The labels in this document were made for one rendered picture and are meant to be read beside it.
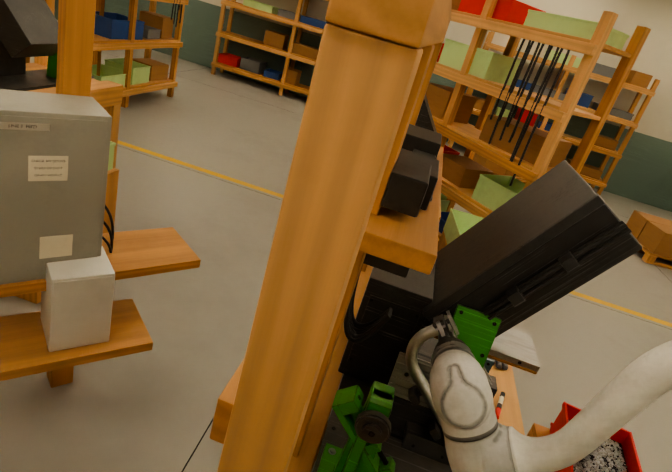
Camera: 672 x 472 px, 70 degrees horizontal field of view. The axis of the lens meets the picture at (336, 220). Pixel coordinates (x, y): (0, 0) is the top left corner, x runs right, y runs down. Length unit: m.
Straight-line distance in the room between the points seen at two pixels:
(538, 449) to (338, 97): 0.72
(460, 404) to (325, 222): 0.46
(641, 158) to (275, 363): 10.68
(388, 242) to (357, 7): 0.46
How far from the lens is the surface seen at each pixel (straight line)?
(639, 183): 11.24
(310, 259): 0.53
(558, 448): 0.98
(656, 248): 7.33
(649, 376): 0.93
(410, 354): 1.29
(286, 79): 10.05
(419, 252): 0.82
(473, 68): 4.47
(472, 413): 0.88
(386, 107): 0.47
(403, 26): 0.46
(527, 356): 1.52
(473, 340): 1.32
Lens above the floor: 1.86
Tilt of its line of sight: 23 degrees down
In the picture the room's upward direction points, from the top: 16 degrees clockwise
